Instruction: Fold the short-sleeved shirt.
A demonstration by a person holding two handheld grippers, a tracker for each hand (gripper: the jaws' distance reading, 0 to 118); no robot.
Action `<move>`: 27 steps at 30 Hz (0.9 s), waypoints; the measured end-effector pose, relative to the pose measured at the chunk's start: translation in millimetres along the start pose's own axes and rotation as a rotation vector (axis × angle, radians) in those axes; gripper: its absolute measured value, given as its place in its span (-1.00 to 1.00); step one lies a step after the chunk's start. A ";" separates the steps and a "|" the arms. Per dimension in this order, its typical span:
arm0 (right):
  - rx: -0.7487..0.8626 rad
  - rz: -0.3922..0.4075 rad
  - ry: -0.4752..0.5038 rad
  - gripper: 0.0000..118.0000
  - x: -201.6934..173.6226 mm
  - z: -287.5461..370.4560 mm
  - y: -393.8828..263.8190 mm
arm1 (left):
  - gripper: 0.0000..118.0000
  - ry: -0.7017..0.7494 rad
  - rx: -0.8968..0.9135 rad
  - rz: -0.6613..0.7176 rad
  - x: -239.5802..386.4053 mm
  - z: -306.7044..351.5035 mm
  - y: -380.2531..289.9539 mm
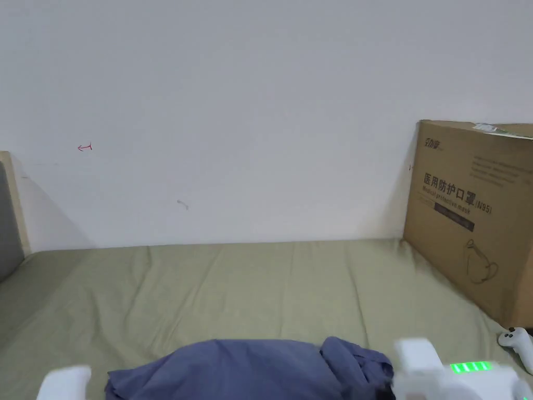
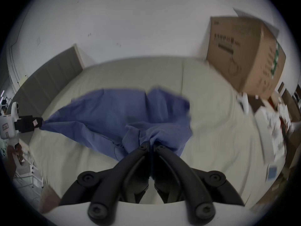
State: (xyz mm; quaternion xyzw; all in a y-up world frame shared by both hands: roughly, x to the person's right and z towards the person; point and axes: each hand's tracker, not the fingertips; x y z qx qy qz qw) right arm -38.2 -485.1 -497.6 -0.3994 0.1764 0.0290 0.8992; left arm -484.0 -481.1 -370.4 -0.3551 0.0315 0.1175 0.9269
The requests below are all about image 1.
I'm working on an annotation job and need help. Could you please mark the white hand controller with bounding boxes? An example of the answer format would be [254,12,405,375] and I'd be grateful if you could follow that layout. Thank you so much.
[498,327,533,370]

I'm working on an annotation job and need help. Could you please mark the brown cardboard carton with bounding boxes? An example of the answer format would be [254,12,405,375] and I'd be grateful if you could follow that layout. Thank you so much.
[402,120,533,330]

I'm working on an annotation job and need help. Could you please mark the dark blue shirt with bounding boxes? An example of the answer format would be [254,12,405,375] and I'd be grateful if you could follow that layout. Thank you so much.
[104,336,396,400]

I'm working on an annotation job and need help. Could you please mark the padded grey headboard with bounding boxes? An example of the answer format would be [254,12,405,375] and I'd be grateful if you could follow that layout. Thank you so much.
[0,152,32,282]

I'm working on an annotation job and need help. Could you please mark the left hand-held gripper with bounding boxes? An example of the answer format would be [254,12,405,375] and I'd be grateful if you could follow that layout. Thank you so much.
[36,366,92,400]

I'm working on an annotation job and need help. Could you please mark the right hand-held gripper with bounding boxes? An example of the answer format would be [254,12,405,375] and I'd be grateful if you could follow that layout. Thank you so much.
[393,337,533,400]

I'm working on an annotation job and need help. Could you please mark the bed with pale green sheet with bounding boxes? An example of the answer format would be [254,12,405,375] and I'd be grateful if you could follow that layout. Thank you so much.
[0,238,533,400]

